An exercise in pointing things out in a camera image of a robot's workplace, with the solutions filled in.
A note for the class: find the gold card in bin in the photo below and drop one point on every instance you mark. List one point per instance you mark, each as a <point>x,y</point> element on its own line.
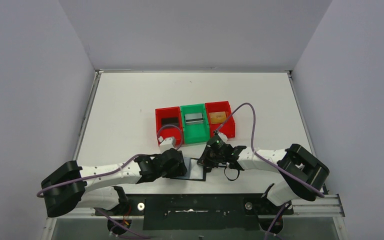
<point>217,117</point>

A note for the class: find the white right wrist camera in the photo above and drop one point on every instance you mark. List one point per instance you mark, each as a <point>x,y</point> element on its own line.
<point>222,136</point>

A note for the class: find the green plastic bin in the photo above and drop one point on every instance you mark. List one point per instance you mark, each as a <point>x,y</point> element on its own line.
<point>195,133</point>

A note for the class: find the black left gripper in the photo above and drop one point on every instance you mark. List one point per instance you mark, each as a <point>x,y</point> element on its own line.
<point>181,166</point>

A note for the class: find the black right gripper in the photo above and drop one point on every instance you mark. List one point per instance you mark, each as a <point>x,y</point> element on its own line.
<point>210,159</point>

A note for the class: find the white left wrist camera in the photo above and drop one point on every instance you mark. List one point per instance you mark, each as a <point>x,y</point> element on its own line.
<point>166,143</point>

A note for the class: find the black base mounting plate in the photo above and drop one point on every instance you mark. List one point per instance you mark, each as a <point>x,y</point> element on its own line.
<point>202,223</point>

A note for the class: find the left red plastic bin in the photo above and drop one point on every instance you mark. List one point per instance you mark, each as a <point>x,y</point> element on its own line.
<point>169,130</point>

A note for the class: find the aluminium frame rail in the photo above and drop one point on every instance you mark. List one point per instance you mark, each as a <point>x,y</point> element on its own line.
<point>174,206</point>

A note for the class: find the black card in bin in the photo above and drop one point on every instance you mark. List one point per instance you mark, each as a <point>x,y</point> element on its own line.
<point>170,121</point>

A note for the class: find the black leather card holder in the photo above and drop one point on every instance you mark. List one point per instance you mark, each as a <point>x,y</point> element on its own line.
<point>194,171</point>

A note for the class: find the silver card in bin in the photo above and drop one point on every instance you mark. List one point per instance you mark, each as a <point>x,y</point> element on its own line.
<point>193,118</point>

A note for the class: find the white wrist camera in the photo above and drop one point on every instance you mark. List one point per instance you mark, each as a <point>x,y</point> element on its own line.
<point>222,136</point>
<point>166,143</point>

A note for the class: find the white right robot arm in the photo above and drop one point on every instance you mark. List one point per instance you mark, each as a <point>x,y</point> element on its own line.
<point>303,174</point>

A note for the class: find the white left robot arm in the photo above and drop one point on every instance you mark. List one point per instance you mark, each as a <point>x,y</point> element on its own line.
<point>74,186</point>

